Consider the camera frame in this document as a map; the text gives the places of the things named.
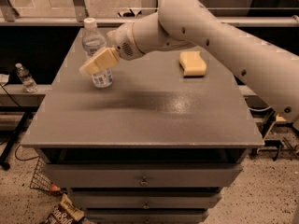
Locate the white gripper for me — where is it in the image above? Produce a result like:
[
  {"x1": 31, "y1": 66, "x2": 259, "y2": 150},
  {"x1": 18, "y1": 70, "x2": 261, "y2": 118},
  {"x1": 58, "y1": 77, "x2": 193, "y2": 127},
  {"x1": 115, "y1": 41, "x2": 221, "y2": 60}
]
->
[{"x1": 79, "y1": 23, "x2": 144, "y2": 76}]

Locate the blue plastic water bottle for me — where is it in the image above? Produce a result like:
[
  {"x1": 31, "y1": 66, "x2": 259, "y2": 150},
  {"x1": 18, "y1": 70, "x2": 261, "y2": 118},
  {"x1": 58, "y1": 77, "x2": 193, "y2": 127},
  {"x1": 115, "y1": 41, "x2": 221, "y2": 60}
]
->
[{"x1": 82, "y1": 18, "x2": 113, "y2": 89}]

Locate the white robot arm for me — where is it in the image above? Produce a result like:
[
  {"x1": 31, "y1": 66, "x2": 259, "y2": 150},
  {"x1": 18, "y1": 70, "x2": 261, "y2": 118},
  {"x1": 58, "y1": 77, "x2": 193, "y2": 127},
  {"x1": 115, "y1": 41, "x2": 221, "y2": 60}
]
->
[{"x1": 79, "y1": 0, "x2": 299, "y2": 126}]

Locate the small clear water bottle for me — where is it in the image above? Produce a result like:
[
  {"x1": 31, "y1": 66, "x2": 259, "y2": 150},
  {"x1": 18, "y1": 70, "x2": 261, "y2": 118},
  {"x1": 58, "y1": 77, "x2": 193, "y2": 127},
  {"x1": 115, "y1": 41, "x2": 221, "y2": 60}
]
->
[{"x1": 15, "y1": 63, "x2": 38, "y2": 93}]

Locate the yellow sponge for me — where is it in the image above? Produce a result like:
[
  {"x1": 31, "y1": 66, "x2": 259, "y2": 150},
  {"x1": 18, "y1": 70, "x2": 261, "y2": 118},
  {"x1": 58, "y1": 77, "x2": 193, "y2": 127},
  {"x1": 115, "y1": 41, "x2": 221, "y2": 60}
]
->
[{"x1": 179, "y1": 51, "x2": 206, "y2": 77}]

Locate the grey drawer cabinet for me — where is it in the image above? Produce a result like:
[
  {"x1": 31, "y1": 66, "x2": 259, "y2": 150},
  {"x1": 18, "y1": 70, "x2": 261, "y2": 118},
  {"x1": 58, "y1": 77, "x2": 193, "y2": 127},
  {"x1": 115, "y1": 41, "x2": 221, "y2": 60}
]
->
[{"x1": 21, "y1": 27, "x2": 265, "y2": 224}]

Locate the top grey drawer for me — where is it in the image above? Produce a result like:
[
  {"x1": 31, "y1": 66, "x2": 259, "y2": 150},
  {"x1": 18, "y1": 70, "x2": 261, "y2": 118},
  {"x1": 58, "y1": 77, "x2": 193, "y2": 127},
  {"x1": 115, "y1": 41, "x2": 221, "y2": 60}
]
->
[{"x1": 44, "y1": 163, "x2": 242, "y2": 189}]

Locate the grey drawer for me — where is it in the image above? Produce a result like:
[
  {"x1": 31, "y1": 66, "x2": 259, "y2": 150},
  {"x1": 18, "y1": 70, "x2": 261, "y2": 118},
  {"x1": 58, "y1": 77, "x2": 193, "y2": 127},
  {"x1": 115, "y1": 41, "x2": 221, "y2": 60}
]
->
[
  {"x1": 69, "y1": 191, "x2": 221, "y2": 209},
  {"x1": 86, "y1": 209, "x2": 208, "y2": 224},
  {"x1": 44, "y1": 163, "x2": 242, "y2": 189}
]

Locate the black stand leg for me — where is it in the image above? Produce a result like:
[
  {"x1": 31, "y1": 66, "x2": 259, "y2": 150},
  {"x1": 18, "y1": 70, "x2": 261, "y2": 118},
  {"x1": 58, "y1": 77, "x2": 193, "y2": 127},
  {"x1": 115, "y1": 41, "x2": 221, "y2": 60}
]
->
[{"x1": 0, "y1": 112, "x2": 32, "y2": 171}]

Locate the middle grey drawer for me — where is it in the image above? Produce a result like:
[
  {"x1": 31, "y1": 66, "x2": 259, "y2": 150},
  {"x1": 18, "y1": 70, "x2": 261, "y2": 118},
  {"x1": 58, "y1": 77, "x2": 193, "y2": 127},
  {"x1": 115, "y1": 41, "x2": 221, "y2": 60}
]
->
[{"x1": 69, "y1": 191, "x2": 221, "y2": 209}]

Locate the bottom grey drawer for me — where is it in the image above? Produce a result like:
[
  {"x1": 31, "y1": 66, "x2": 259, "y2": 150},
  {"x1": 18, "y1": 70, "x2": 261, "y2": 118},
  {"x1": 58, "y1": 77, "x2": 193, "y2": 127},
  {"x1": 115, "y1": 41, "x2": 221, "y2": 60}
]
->
[{"x1": 86, "y1": 209, "x2": 208, "y2": 224}]

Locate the snack chip bag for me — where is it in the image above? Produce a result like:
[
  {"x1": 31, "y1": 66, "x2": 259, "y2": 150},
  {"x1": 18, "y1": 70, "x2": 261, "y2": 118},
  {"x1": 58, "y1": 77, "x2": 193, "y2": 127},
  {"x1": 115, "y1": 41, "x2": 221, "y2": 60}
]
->
[{"x1": 40, "y1": 194, "x2": 85, "y2": 224}]

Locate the black cable on floor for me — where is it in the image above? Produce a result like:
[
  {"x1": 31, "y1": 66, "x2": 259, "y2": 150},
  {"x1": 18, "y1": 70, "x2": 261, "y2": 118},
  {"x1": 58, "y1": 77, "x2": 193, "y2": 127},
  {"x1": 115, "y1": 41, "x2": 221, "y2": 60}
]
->
[{"x1": 14, "y1": 144, "x2": 40, "y2": 162}]

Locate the wire mesh basket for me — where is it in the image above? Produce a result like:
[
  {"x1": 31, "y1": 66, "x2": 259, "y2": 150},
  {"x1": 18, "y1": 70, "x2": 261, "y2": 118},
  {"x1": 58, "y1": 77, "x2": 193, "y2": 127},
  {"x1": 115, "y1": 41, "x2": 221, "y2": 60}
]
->
[{"x1": 30, "y1": 159, "x2": 51, "y2": 192}]

